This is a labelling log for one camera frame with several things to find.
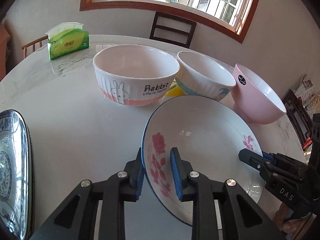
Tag white plate pink flowers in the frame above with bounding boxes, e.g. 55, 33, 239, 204
142, 95, 264, 225

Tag pink bowl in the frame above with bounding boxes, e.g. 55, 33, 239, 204
231, 63, 286, 125

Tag white bowl blue cartoon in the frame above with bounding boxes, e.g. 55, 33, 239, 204
175, 51, 236, 101

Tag white rabbit bowl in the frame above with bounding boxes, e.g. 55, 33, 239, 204
93, 44, 180, 106

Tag person right hand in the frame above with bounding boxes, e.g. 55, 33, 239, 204
273, 203, 311, 239

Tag dark wooden chair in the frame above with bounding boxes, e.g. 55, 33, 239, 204
149, 12, 197, 49

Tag green tissue pack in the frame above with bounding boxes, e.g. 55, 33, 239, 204
46, 22, 89, 60

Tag light wooden chair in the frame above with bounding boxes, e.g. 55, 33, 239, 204
22, 35, 48, 59

